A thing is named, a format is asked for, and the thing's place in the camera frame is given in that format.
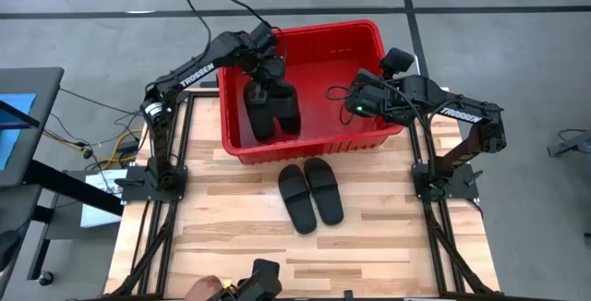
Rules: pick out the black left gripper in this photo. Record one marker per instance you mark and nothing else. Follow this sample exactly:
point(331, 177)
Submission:
point(268, 68)

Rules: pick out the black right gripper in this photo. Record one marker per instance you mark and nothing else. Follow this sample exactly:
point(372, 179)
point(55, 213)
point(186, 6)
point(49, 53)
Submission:
point(374, 95)

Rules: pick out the black slide sandal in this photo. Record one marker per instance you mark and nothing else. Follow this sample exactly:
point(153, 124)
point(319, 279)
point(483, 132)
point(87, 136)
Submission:
point(261, 123)
point(297, 199)
point(288, 111)
point(325, 190)

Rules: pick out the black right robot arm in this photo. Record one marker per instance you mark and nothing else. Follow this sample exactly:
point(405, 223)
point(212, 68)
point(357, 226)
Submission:
point(461, 111)

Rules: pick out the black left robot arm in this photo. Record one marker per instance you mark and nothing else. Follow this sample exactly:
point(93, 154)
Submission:
point(194, 72)

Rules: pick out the red plastic bin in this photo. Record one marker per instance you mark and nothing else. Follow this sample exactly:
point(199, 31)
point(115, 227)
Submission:
point(323, 56)

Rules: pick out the white paper sheet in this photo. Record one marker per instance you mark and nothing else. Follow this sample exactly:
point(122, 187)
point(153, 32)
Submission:
point(104, 199)

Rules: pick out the person's hand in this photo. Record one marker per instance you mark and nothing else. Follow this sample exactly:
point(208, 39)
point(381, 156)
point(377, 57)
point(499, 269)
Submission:
point(203, 289)

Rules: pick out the black desk stand leg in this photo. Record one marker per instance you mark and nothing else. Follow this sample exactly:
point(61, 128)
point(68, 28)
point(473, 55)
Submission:
point(69, 185)

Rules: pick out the grey monitor with blue screen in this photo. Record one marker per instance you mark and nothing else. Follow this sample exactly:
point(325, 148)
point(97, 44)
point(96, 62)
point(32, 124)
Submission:
point(27, 121)

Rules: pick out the black caster wheel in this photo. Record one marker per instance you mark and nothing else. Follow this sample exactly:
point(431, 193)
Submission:
point(45, 278)

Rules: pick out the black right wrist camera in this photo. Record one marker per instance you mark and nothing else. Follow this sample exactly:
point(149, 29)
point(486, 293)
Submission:
point(397, 62)

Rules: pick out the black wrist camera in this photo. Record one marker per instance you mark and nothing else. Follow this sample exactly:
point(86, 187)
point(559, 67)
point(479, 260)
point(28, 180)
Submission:
point(264, 37)
point(397, 62)

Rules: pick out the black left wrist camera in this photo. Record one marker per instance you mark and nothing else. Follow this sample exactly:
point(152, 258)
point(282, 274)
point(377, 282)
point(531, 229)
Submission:
point(264, 37)

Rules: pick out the black rear table frame rail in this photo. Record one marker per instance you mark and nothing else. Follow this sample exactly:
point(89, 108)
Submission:
point(201, 92)

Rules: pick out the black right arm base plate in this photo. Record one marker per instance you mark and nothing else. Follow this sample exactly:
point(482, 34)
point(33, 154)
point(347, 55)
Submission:
point(461, 183)

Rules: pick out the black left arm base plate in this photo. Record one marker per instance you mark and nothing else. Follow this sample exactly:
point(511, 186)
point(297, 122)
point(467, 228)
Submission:
point(138, 183)

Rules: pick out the black right table frame rails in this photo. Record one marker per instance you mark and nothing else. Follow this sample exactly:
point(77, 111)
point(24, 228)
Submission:
point(443, 241)

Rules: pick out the black table frame rails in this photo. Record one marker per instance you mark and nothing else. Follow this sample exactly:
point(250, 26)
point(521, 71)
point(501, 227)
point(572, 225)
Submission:
point(159, 241)
point(443, 241)

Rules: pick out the black left table frame rails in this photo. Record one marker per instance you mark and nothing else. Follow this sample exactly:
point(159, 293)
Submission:
point(159, 241)

